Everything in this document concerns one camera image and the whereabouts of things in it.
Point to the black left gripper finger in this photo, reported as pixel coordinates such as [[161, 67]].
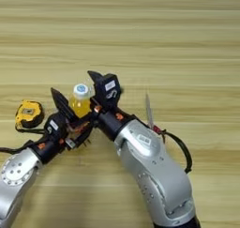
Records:
[[62, 102], [78, 138]]

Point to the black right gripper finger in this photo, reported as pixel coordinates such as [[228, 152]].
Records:
[[96, 78], [121, 90]]

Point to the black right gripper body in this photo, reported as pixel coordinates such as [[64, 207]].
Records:
[[109, 120]]

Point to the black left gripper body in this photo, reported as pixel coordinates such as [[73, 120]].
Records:
[[54, 144]]

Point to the orange juice bottle white cap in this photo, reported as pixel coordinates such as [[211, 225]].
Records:
[[80, 102]]

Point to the yellow black tape measure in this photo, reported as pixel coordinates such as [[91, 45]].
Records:
[[29, 114]]

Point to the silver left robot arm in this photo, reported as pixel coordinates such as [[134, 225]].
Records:
[[14, 178]]

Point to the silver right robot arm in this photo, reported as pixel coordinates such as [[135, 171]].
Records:
[[153, 172]]

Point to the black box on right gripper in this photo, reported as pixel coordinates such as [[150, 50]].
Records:
[[108, 89]]

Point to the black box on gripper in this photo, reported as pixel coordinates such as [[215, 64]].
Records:
[[108, 89], [53, 124]]

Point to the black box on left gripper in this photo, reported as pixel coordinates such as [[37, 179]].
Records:
[[53, 124]]

